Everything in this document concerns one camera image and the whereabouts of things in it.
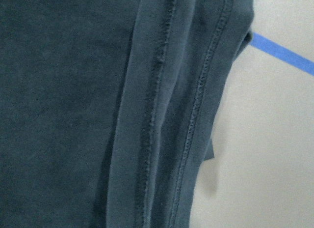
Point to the black graphic t-shirt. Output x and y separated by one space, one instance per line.
107 107

